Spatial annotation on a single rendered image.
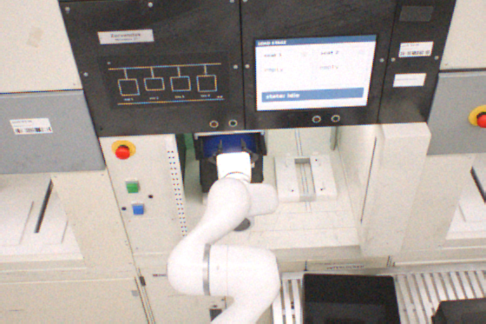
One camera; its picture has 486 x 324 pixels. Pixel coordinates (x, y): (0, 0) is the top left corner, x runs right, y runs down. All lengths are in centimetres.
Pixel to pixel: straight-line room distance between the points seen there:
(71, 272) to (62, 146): 62
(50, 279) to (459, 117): 144
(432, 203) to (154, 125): 89
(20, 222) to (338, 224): 114
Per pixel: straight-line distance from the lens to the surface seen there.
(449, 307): 182
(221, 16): 124
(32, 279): 209
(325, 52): 132
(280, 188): 197
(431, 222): 186
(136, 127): 145
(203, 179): 186
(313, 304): 186
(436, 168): 167
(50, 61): 137
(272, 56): 130
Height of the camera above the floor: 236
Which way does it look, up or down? 43 degrees down
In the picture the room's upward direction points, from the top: 3 degrees counter-clockwise
